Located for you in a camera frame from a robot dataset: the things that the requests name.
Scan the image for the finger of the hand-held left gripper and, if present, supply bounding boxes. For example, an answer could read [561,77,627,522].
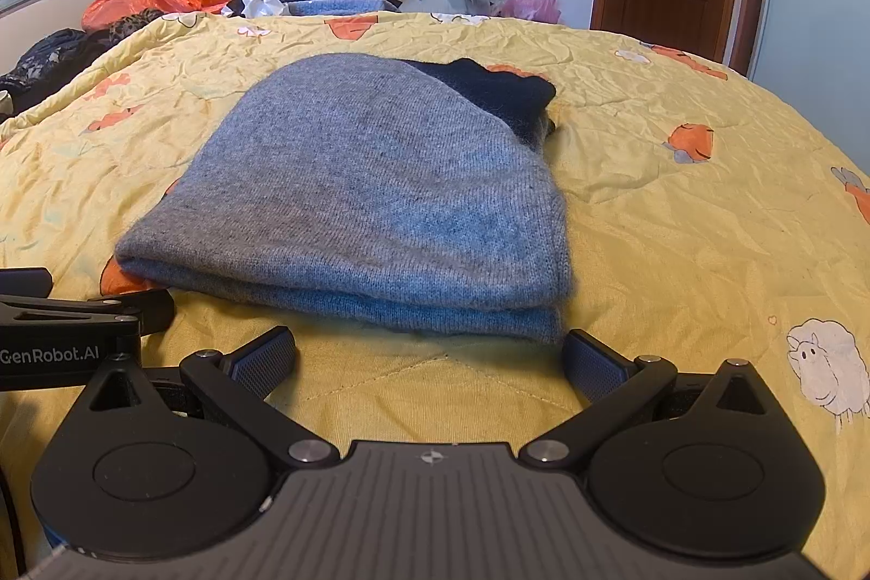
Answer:
[0,267,54,299]
[0,289,176,340]

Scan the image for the pink plastic bag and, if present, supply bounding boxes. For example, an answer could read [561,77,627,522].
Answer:
[499,0,564,25]

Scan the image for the dark patterned garment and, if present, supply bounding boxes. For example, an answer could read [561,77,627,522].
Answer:
[0,28,113,122]

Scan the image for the white crumpled cloth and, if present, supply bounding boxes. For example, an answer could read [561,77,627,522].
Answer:
[221,0,290,18]

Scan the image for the yellow carrot print blanket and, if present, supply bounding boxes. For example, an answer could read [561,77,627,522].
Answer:
[0,9,870,580]

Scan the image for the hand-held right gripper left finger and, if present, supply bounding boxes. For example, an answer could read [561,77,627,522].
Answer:
[82,327,341,473]

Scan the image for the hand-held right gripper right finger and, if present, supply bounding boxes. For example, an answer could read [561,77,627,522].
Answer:
[520,327,782,473]

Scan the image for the grey sweater with navy sleeves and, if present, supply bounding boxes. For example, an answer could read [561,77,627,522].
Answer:
[114,53,575,346]

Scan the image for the light blue knit garment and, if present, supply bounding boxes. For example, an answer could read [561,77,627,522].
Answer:
[289,0,402,17]

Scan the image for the leopard print cloth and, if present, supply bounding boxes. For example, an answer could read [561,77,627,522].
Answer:
[109,8,167,44]

